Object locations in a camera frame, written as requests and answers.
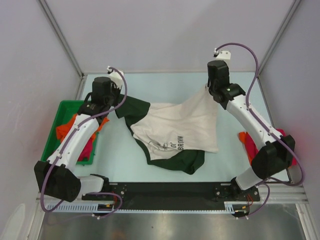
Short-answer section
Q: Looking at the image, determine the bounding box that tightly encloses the white and green t-shirt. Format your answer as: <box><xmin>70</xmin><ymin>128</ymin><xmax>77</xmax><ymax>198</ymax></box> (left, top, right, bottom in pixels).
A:
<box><xmin>115</xmin><ymin>86</ymin><xmax>219</xmax><ymax>175</ymax></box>

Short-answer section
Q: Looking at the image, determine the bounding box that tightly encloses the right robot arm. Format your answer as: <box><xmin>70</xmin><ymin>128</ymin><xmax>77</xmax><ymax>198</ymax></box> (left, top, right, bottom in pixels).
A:
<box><xmin>207</xmin><ymin>60</ymin><xmax>295</xmax><ymax>201</ymax></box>

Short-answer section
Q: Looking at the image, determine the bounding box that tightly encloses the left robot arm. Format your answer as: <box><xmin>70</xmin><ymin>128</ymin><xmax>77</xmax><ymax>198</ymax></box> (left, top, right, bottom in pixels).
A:
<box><xmin>34</xmin><ymin>72</ymin><xmax>124</xmax><ymax>202</ymax></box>

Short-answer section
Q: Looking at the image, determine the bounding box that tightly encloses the green plastic bin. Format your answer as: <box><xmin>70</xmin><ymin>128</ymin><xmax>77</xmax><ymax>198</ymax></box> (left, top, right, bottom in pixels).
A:
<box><xmin>40</xmin><ymin>100</ymin><xmax>99</xmax><ymax>166</ymax></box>

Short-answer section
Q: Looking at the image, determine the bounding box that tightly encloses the folded orange t-shirt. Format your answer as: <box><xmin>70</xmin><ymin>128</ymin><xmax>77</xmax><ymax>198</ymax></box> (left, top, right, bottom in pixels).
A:
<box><xmin>237</xmin><ymin>131</ymin><xmax>255</xmax><ymax>166</ymax></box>

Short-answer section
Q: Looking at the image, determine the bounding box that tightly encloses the orange t-shirt in bin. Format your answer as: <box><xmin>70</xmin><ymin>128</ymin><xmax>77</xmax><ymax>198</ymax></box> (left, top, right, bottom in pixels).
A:
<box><xmin>55</xmin><ymin>113</ymin><xmax>110</xmax><ymax>144</ymax></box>

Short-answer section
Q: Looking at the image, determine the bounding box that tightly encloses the pink t-shirt in bin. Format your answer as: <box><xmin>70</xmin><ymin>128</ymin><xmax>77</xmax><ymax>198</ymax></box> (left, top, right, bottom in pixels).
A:
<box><xmin>77</xmin><ymin>134</ymin><xmax>96</xmax><ymax>162</ymax></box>

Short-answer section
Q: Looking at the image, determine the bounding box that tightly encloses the folded pink t-shirt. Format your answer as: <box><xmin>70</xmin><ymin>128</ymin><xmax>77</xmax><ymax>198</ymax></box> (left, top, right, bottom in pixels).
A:
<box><xmin>244</xmin><ymin>127</ymin><xmax>298</xmax><ymax>168</ymax></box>

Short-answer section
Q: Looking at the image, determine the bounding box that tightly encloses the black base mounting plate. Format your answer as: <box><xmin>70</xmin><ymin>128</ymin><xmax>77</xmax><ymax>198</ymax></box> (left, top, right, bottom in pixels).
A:
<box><xmin>81</xmin><ymin>181</ymin><xmax>261</xmax><ymax>211</ymax></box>

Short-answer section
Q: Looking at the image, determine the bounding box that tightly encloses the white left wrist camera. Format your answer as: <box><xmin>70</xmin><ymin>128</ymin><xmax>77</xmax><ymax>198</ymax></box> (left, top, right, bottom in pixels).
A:
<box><xmin>107</xmin><ymin>66</ymin><xmax>124</xmax><ymax>89</ymax></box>

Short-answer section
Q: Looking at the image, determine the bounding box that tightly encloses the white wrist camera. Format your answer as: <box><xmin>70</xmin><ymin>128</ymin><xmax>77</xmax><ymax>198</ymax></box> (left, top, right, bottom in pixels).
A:
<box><xmin>107</xmin><ymin>66</ymin><xmax>124</xmax><ymax>89</ymax></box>
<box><xmin>213</xmin><ymin>48</ymin><xmax>231</xmax><ymax>66</ymax></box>

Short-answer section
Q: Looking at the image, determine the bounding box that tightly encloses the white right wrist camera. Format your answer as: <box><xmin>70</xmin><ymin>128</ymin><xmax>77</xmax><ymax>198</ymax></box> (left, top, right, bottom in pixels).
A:
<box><xmin>213</xmin><ymin>48</ymin><xmax>231</xmax><ymax>66</ymax></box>

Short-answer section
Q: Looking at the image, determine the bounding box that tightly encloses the left aluminium corner post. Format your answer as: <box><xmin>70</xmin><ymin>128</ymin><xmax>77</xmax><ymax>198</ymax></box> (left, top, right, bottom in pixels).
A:
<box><xmin>36</xmin><ymin>0</ymin><xmax>84</xmax><ymax>79</ymax></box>

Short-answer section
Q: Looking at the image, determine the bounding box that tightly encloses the aluminium corner post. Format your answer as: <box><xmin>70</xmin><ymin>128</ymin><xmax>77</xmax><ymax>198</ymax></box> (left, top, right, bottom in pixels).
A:
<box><xmin>258</xmin><ymin>0</ymin><xmax>303</xmax><ymax>76</ymax></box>
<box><xmin>36</xmin><ymin>0</ymin><xmax>84</xmax><ymax>79</ymax></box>

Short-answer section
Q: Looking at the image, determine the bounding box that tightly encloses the right aluminium corner post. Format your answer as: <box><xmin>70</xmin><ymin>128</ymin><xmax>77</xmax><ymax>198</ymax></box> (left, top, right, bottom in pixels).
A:
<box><xmin>258</xmin><ymin>0</ymin><xmax>303</xmax><ymax>76</ymax></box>

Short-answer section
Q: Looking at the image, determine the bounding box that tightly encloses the slotted cable duct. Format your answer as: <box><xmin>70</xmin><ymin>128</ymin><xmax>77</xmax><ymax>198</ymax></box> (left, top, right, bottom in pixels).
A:
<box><xmin>54</xmin><ymin>201</ymin><xmax>249</xmax><ymax>214</ymax></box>

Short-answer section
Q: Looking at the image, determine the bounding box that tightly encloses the aluminium frame rail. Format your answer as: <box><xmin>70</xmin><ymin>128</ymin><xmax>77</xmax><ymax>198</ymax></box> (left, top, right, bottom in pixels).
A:
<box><xmin>34</xmin><ymin>182</ymin><xmax>308</xmax><ymax>204</ymax></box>

